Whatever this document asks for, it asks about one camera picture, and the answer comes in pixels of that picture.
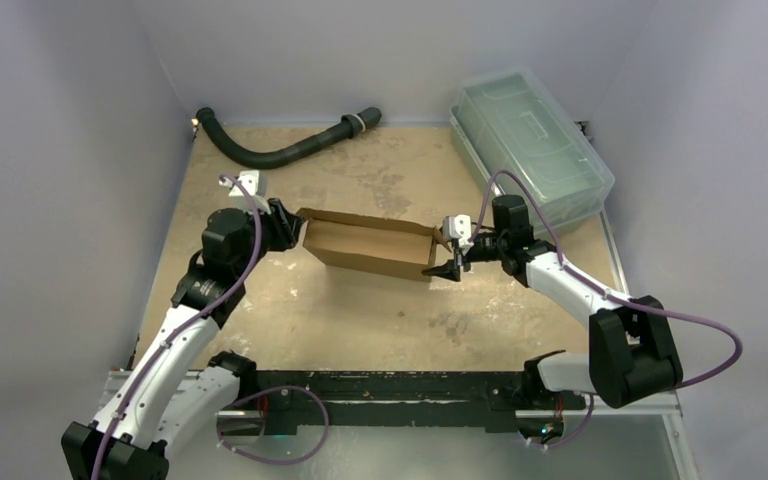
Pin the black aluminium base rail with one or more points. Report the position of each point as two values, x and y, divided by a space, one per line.
491 401

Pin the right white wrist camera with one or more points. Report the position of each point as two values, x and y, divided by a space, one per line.
457 231

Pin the clear plastic storage bin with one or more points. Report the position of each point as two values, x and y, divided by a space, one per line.
508 120

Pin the brown cardboard box sheet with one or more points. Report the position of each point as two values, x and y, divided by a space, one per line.
376 245

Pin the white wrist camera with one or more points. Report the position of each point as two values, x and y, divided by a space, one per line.
247 190
457 231

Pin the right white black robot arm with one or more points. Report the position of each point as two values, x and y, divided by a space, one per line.
631 352

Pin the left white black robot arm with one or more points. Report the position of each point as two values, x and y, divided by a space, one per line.
150 419

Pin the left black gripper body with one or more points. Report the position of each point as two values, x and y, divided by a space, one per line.
274 234

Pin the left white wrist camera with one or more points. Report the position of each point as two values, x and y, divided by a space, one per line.
247 190

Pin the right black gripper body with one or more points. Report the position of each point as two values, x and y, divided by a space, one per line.
459 260

